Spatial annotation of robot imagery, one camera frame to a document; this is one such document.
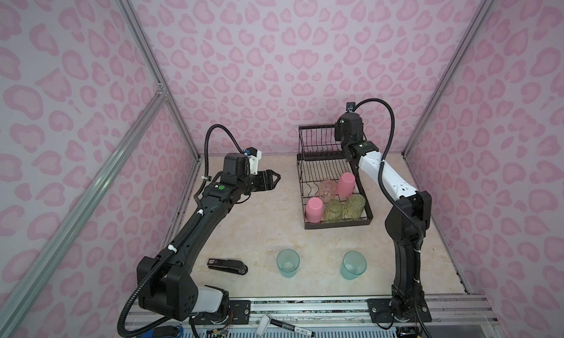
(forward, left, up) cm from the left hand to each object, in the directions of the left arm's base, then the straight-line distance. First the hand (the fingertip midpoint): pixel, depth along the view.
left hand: (274, 173), depth 78 cm
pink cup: (+7, -30, -18) cm, 36 cm away
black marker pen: (-41, +3, -22) cm, 47 cm away
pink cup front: (-6, -15, -15) cm, 22 cm away
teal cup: (-23, -4, -22) cm, 32 cm away
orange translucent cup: (+7, -22, -21) cm, 32 cm away
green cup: (-6, -23, -17) cm, 29 cm away
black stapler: (-24, +18, -24) cm, 38 cm away
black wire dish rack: (+9, -19, -2) cm, 21 cm away
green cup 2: (-4, -32, -18) cm, 36 cm away
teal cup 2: (-24, -29, -25) cm, 45 cm away
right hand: (+23, -30, +5) cm, 39 cm away
